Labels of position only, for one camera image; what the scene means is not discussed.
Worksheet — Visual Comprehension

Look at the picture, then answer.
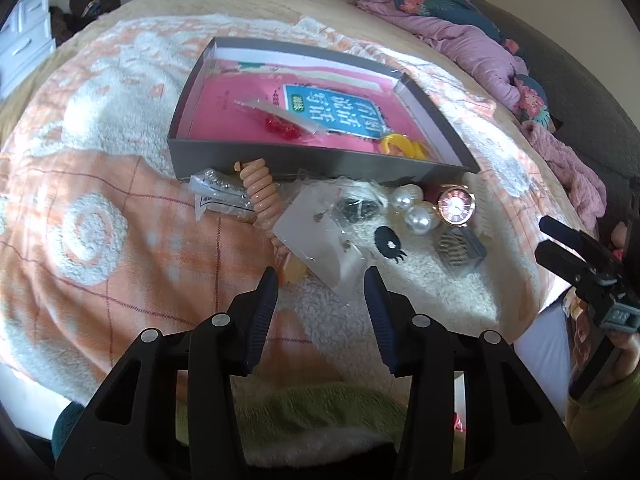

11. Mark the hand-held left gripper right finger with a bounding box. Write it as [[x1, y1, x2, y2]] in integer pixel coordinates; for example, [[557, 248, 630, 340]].
[[363, 265, 586, 480]]

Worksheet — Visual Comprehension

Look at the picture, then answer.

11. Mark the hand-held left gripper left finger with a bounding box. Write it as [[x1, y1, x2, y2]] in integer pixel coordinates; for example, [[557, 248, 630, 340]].
[[52, 266, 280, 480]]

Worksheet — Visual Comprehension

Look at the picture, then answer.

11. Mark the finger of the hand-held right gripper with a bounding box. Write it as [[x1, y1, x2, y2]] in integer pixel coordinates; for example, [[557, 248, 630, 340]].
[[539, 215, 609, 267], [533, 240, 602, 287]]

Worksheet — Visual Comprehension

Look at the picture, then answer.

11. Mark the white earring card packet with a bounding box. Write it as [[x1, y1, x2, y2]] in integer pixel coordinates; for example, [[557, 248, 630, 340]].
[[271, 187, 372, 297]]

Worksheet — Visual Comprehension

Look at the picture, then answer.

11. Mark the clear cream hair claw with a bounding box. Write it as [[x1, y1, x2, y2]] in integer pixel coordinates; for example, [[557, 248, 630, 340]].
[[391, 184, 442, 237]]

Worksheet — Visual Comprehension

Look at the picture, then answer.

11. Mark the peach spiral hair tie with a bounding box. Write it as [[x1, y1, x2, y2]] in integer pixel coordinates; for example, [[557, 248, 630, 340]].
[[232, 159, 306, 283]]

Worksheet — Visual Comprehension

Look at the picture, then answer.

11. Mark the clear jewelry packet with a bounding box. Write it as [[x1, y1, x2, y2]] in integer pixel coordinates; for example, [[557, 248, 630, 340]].
[[189, 169, 258, 221]]

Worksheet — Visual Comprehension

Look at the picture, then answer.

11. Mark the grey cardboard box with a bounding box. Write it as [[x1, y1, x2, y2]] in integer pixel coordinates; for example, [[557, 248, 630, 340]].
[[166, 36, 482, 184]]

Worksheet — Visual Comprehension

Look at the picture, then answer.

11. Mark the person's right forearm green sleeve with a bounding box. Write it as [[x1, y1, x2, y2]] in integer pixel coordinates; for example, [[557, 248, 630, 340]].
[[566, 366, 640, 457]]

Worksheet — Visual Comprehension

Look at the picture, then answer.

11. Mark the person's right hand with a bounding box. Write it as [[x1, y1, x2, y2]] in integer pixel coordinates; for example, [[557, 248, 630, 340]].
[[609, 331, 640, 382]]

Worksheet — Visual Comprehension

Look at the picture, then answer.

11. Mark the grey hair clip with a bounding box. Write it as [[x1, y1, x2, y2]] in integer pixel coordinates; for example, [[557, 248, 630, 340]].
[[434, 227, 489, 274]]

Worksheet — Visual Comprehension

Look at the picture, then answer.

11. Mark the green fleece cloth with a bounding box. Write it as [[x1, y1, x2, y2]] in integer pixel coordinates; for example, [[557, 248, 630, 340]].
[[175, 382, 416, 456]]

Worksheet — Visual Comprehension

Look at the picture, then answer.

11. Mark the black hair accessory packet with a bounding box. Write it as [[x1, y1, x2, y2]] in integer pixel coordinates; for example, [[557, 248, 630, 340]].
[[330, 177, 391, 228]]

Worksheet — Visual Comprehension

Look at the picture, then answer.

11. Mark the dark grey headboard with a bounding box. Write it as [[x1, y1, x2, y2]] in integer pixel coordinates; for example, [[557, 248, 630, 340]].
[[465, 0, 640, 221]]

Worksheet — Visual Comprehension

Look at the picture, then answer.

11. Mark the yellow hair clip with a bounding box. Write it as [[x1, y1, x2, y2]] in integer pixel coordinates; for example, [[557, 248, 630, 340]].
[[377, 132, 431, 162]]

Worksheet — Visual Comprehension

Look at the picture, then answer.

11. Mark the clear packet with red earrings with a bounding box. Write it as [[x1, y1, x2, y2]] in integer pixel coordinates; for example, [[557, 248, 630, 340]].
[[234, 99, 333, 142]]

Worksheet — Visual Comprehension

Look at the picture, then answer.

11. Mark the pink book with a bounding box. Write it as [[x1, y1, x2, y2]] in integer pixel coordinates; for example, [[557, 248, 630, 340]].
[[187, 57, 451, 163]]

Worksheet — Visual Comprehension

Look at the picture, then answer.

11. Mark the purple quilt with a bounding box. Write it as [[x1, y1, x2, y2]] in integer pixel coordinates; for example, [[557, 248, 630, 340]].
[[347, 0, 608, 231]]

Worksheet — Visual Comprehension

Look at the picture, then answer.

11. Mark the teal floral bedding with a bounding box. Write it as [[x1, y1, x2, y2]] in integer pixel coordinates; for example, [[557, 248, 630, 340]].
[[382, 0, 563, 133]]

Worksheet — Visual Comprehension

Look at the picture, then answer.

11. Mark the beige bed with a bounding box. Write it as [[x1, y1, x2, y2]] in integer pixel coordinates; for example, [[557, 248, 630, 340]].
[[30, 0, 501, 126]]

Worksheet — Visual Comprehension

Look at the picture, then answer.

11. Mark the brown bag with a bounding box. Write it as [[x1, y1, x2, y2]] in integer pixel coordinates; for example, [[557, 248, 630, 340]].
[[49, 6, 76, 46]]

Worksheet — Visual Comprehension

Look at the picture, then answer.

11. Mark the dark handbag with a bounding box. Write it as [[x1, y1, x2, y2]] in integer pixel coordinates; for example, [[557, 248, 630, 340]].
[[69, 0, 122, 23]]

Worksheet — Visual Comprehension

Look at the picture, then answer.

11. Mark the white drawer cabinet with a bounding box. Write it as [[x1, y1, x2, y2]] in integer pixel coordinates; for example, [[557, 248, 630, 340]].
[[0, 0, 56, 101]]

